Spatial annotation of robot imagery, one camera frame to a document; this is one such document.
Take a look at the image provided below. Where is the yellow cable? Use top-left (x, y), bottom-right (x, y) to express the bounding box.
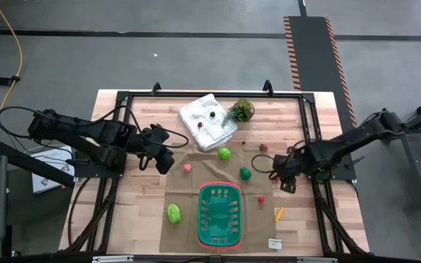
top-left (0, 0), bottom-right (24, 140)

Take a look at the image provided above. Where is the brown paper mat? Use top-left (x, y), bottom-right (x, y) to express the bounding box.
top-left (159, 142), bottom-right (278, 254)

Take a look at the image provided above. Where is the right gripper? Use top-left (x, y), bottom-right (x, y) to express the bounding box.
top-left (271, 151), bottom-right (303, 194)

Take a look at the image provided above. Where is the black metal table frame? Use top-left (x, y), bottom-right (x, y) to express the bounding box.
top-left (58, 79), bottom-right (371, 256)

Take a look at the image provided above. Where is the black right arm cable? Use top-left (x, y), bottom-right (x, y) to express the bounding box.
top-left (250, 153), bottom-right (281, 175)

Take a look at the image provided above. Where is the white cardboard box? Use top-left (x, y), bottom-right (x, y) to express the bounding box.
top-left (30, 145), bottom-right (75, 194)

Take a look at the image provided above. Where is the light green sliced toy vegetable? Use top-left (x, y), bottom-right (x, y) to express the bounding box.
top-left (166, 203), bottom-right (182, 224)

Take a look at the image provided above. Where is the black diagonal beam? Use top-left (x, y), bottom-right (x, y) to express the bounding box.
top-left (0, 138), bottom-right (76, 189)

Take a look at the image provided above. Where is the white folded towel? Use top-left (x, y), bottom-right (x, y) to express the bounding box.
top-left (178, 93), bottom-right (239, 153)

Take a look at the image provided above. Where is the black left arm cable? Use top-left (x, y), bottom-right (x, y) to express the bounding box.
top-left (96, 104), bottom-right (190, 172)

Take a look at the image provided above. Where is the black cable clamp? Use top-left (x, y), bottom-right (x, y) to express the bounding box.
top-left (0, 75), bottom-right (21, 88)

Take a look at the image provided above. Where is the black clamp lever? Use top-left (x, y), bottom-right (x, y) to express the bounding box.
top-left (344, 156), bottom-right (365, 169)

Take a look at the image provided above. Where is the black mat with striped edges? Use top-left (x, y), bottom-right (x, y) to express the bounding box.
top-left (282, 15), bottom-right (360, 127)

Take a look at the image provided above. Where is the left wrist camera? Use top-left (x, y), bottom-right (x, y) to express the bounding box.
top-left (154, 148), bottom-right (175, 175)

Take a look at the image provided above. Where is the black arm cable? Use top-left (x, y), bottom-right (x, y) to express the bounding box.
top-left (96, 104), bottom-right (190, 172)
top-left (250, 153), bottom-right (281, 175)

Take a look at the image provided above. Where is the teal basket with orange handles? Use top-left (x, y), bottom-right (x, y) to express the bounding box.
top-left (197, 181), bottom-right (243, 251)

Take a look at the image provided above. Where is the silver aluminium bar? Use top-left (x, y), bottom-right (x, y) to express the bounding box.
top-left (91, 255), bottom-right (135, 263)
top-left (296, 256), bottom-right (338, 263)

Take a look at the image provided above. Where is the potted succulent plant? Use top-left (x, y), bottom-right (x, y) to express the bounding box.
top-left (221, 98), bottom-right (256, 128)

